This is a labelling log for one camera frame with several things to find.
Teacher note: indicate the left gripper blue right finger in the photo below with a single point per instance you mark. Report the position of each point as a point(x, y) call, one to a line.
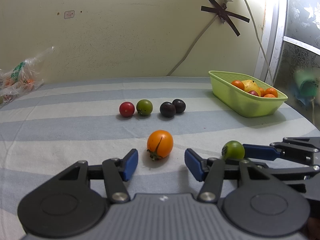
point(209, 171)

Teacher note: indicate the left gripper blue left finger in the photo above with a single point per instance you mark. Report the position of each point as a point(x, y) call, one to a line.
point(117, 171)

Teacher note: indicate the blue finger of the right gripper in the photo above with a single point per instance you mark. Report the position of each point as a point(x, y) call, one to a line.
point(261, 152)
point(238, 161)

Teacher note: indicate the green tomato front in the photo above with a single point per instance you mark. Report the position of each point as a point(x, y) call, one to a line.
point(233, 150)

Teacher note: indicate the green tomato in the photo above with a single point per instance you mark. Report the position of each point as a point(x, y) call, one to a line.
point(233, 150)
point(144, 107)

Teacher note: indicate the dark purple tomato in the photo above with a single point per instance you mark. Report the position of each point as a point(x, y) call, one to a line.
point(167, 109)
point(180, 106)

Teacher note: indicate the green plastic basket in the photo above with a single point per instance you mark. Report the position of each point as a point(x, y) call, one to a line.
point(242, 102)

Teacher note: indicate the red cherry tomato back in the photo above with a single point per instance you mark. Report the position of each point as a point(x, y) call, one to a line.
point(126, 109)

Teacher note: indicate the large yellow citrus fruit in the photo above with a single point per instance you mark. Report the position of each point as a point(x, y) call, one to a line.
point(251, 85)

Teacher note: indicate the green tomato back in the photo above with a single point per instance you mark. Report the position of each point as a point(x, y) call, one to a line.
point(144, 107)

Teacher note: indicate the small orange tangerine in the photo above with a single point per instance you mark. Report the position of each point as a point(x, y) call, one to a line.
point(269, 96)

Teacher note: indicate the frosted glass door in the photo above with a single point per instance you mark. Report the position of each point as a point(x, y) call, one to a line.
point(289, 59)

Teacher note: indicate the clear plastic snack bag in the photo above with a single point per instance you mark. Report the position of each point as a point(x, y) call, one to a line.
point(24, 78)

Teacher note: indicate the black tape cross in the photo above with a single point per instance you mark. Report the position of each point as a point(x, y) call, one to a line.
point(225, 15)

